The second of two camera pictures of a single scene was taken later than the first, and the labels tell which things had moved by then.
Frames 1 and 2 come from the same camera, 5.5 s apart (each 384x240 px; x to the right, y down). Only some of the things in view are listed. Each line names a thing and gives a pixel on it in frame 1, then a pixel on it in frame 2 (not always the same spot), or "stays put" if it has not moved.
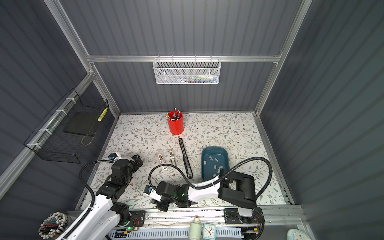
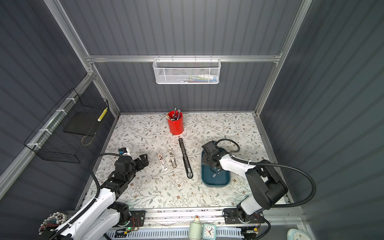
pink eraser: x=162 y=161 stays put
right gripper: x=159 y=205 to x=205 y=157
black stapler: x=189 y=173 stays put
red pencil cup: x=176 y=122 stays put
